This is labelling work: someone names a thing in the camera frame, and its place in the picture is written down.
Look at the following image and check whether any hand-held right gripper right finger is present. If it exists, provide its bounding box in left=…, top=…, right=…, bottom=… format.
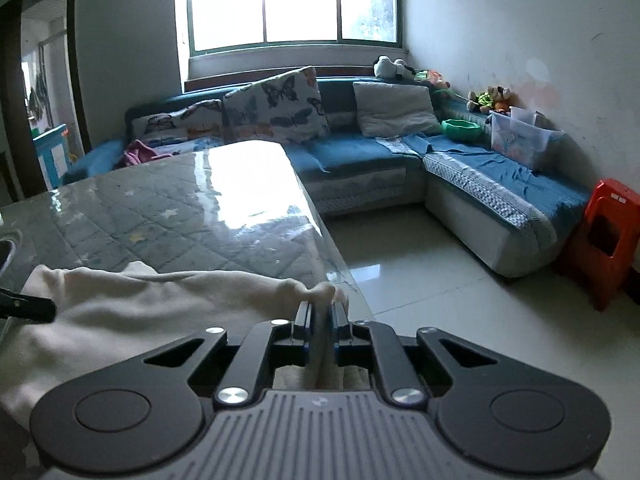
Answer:
left=330, top=301, right=501, bottom=408

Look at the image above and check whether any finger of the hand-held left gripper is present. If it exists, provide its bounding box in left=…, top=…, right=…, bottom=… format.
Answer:
left=0, top=287, right=56, bottom=324

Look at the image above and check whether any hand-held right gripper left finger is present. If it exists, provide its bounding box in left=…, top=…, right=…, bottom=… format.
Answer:
left=144, top=301, right=318, bottom=408

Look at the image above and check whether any cream fleece garment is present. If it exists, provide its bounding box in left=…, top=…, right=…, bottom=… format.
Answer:
left=0, top=260, right=373, bottom=433

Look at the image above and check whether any blue white cabinet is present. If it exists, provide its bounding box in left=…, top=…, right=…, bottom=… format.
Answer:
left=32, top=124, right=71, bottom=188

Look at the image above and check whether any blue corner sofa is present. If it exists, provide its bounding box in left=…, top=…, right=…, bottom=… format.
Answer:
left=60, top=76, right=593, bottom=278

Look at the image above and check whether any pink cloth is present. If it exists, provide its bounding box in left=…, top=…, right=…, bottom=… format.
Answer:
left=122, top=140, right=173, bottom=167

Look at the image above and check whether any hanging dark cloth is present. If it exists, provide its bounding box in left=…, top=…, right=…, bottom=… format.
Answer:
left=27, top=75, right=51, bottom=121

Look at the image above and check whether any flat butterfly print pillow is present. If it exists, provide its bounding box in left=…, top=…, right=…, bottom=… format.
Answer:
left=131, top=99, right=224, bottom=153

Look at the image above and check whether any large butterfly print pillow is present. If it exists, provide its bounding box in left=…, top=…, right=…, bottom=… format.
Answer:
left=221, top=66, right=331, bottom=145

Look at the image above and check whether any grey pillow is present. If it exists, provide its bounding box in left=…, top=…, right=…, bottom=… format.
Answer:
left=352, top=81, right=443, bottom=137

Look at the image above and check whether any green bowl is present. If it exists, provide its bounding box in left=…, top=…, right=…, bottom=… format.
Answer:
left=441, top=119, right=485, bottom=142

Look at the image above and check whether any clear plastic storage box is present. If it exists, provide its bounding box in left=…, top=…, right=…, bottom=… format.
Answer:
left=489, top=106, right=563, bottom=170

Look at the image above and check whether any colourful plush toy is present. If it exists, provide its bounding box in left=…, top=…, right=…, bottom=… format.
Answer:
left=415, top=70, right=452, bottom=92

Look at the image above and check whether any green yellow plush toy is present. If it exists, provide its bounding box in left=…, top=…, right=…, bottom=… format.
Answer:
left=467, top=88, right=494, bottom=114

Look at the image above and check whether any panda plush toy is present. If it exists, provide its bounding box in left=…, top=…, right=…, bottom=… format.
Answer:
left=374, top=56, right=416, bottom=81

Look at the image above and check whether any red plastic stool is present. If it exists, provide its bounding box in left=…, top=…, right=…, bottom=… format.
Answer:
left=557, top=178, right=640, bottom=311

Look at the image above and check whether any brown teddy bear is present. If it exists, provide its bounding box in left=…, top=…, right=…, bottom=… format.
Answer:
left=487, top=85, right=513, bottom=112

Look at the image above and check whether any window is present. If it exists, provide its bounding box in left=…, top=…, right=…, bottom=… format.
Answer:
left=175, top=0, right=403, bottom=56

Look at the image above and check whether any dark wooden door frame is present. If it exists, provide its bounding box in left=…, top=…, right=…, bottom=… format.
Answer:
left=0, top=0, right=93, bottom=201

